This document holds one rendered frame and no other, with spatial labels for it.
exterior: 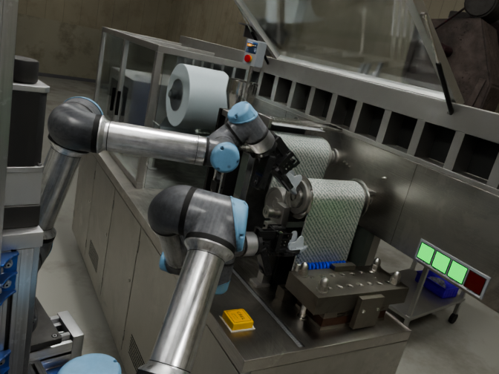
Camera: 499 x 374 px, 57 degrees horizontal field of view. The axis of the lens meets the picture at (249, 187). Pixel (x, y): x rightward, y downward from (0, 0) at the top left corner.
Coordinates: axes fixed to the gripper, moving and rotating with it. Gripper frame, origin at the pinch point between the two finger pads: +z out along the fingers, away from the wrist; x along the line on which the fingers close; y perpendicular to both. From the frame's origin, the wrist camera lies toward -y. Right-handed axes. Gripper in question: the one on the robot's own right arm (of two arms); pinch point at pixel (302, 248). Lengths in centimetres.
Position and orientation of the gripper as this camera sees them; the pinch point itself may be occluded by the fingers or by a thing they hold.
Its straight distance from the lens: 155.3
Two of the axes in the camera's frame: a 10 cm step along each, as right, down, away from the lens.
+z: 8.5, 0.4, 5.2
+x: -4.7, -3.6, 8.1
